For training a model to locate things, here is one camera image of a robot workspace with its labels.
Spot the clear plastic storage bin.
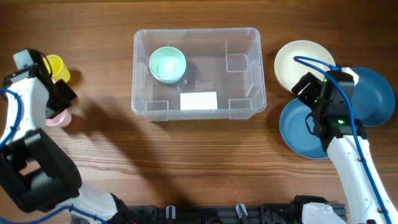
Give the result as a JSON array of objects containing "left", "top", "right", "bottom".
[{"left": 131, "top": 27, "right": 267, "bottom": 121}]

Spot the mint green bowl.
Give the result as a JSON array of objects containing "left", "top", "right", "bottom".
[{"left": 149, "top": 47, "right": 187, "bottom": 82}]

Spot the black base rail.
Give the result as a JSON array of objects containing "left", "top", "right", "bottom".
[{"left": 70, "top": 203, "right": 348, "bottom": 224}]

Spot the pink plastic cup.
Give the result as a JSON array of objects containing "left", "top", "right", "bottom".
[{"left": 46, "top": 109, "right": 72, "bottom": 128}]

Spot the yellow plastic cup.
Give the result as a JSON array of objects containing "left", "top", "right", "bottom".
[{"left": 43, "top": 55, "right": 71, "bottom": 83}]

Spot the dark blue plate right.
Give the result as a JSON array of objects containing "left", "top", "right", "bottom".
[{"left": 351, "top": 67, "right": 396, "bottom": 126}]

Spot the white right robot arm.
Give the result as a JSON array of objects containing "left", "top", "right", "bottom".
[{"left": 292, "top": 71, "right": 397, "bottom": 223}]

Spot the blue plate front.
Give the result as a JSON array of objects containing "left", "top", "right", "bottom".
[{"left": 279, "top": 98, "right": 328, "bottom": 159}]

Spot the cream plate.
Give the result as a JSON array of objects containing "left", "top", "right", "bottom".
[{"left": 274, "top": 40, "right": 335, "bottom": 93}]

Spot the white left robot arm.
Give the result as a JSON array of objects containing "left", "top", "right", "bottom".
[{"left": 1, "top": 78, "right": 139, "bottom": 223}]

